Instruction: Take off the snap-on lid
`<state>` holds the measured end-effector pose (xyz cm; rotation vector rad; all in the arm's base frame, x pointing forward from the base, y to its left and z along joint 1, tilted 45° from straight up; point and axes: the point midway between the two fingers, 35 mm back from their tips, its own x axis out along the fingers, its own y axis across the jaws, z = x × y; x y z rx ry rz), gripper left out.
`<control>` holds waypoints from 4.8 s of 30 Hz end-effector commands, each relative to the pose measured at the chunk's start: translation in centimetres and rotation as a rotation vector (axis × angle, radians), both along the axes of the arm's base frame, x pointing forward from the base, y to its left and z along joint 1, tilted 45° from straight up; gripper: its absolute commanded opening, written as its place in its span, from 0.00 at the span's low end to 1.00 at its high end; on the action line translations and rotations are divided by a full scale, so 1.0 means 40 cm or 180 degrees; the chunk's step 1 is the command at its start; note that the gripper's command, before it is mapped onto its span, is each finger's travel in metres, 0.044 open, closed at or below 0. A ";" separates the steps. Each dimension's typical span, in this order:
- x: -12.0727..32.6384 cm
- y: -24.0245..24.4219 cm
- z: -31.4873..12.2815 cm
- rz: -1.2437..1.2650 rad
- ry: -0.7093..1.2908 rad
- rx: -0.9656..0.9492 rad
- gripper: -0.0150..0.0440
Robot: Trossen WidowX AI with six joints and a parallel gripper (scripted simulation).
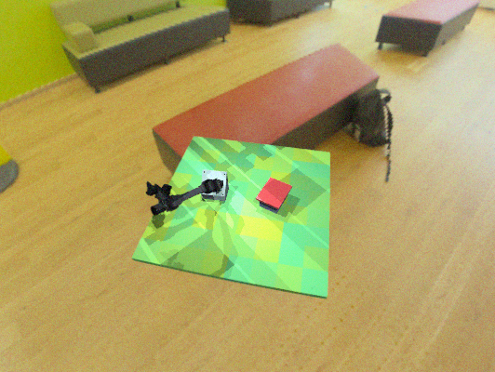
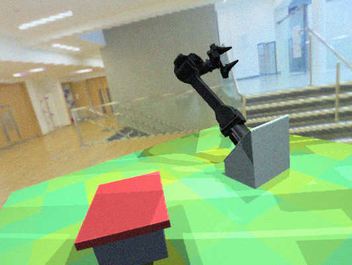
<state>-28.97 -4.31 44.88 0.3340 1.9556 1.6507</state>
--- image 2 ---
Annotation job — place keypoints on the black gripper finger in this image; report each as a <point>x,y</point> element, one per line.
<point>222,50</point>
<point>230,65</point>

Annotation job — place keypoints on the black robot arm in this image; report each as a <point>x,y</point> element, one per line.
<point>188,69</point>

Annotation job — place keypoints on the red lid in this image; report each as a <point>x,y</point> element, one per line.
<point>124,209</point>

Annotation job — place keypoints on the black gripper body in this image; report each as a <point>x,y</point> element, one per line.
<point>221,67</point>

